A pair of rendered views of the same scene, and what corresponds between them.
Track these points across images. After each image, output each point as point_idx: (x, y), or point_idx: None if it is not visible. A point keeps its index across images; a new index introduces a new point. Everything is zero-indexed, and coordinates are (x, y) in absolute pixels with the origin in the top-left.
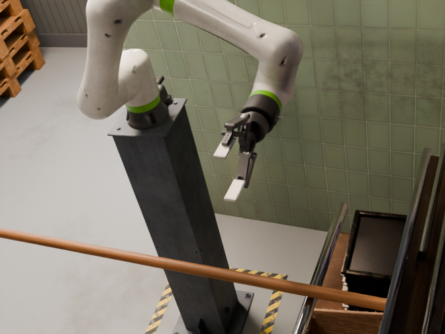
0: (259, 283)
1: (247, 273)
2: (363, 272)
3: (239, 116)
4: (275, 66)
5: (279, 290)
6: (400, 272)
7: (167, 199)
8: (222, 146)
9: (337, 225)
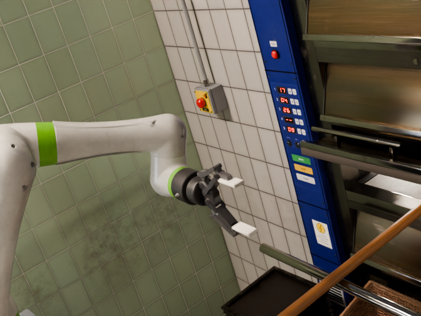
0: (308, 299)
1: (292, 303)
2: None
3: (201, 172)
4: (178, 140)
5: (324, 292)
6: (405, 162)
7: None
8: (229, 180)
9: (282, 251)
